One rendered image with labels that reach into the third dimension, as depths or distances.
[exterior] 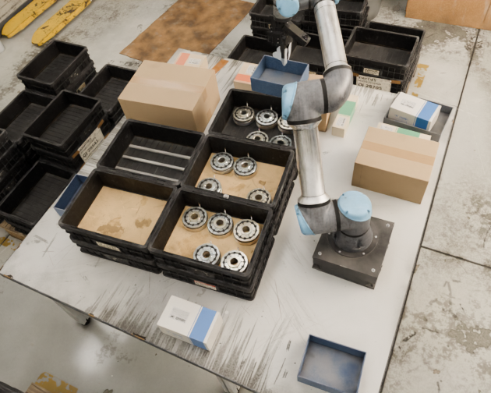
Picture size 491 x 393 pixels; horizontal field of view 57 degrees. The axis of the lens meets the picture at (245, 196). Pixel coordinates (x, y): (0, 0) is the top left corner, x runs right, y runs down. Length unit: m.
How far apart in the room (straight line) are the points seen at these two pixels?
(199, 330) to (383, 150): 1.04
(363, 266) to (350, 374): 0.38
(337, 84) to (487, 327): 1.61
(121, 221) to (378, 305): 1.06
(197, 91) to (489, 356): 1.91
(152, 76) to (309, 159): 1.14
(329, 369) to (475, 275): 1.30
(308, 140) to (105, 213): 0.93
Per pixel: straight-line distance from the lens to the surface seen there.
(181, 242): 1.81
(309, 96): 1.49
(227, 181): 1.94
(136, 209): 1.95
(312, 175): 1.56
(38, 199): 2.99
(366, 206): 1.62
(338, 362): 1.71
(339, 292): 1.81
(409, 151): 2.02
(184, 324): 1.71
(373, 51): 3.11
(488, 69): 3.92
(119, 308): 1.91
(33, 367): 2.80
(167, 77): 2.38
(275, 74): 2.01
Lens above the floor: 2.35
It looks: 54 degrees down
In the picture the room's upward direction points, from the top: 10 degrees counter-clockwise
